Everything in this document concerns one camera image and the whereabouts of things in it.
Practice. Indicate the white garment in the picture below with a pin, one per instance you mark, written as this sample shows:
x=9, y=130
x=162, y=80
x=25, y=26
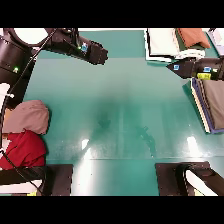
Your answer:
x=162, y=43

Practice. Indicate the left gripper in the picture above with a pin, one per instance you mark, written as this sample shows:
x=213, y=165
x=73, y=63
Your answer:
x=97, y=53

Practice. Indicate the brown garment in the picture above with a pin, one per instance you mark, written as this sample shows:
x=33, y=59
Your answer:
x=194, y=36

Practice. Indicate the dark green garment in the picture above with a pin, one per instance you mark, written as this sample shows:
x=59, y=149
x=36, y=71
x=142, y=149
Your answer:
x=182, y=44

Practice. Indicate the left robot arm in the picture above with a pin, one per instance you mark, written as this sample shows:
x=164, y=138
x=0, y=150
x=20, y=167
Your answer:
x=13, y=56

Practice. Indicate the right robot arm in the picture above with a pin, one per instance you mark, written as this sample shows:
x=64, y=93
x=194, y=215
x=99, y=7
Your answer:
x=210, y=66

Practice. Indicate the grey-brown garment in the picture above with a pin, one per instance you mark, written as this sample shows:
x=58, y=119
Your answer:
x=28, y=116

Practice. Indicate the pale blue garment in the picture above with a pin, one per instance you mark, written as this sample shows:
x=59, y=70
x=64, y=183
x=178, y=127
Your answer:
x=218, y=39

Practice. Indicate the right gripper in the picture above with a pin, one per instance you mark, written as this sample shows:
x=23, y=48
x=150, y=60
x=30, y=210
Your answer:
x=184, y=68

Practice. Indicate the red garment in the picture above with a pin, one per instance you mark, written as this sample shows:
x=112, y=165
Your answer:
x=23, y=150

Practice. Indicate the grey garment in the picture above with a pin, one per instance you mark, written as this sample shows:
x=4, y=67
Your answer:
x=216, y=103

